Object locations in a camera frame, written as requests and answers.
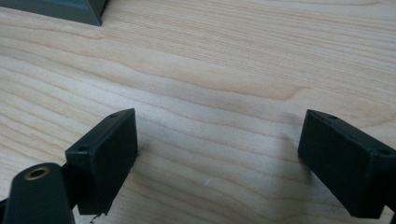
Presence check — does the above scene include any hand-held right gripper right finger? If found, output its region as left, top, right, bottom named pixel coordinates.
left=297, top=108, right=396, bottom=219

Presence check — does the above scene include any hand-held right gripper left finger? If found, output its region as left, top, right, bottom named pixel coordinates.
left=64, top=107, right=140, bottom=217

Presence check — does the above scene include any grey plastic box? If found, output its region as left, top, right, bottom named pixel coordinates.
left=0, top=0, right=108, bottom=27

